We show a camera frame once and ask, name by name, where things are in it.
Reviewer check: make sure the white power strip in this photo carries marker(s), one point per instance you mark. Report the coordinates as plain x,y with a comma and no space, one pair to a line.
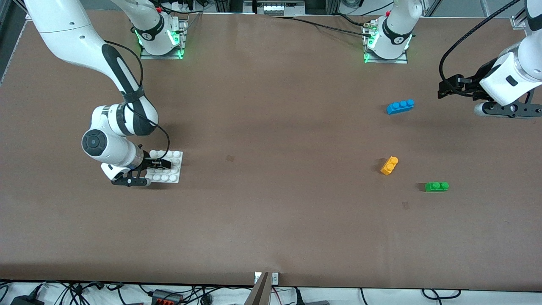
182,6

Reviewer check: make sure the black orange terminal box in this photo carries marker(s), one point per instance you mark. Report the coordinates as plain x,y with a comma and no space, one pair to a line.
167,298

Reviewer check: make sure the yellow toy brick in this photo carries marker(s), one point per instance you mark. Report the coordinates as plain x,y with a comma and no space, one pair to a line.
389,166

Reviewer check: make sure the metal corner bracket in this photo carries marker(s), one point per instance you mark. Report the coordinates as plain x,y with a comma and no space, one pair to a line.
517,23

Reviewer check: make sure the aluminium frame profile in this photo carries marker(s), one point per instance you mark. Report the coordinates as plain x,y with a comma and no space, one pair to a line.
432,7

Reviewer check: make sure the grey metal post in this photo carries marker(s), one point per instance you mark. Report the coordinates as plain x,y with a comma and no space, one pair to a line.
259,296

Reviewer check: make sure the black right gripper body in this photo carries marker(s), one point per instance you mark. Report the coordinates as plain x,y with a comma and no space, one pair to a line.
149,162

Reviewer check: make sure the blue toy brick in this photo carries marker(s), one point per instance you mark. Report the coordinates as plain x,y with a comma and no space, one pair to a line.
400,107

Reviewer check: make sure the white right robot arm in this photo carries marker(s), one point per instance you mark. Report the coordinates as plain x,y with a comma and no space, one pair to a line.
63,25

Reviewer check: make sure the grey socket strip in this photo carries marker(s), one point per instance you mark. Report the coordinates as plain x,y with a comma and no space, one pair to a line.
277,7

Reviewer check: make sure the green toy brick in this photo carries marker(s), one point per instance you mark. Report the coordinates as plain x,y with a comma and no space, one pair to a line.
436,187

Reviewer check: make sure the white studded base plate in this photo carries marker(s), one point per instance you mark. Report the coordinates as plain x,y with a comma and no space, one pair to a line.
174,177

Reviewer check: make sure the black power adapter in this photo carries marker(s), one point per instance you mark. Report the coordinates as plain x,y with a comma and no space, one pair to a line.
25,301

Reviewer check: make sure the small white bracket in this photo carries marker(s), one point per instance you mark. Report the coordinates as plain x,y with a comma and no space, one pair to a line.
257,278
275,278

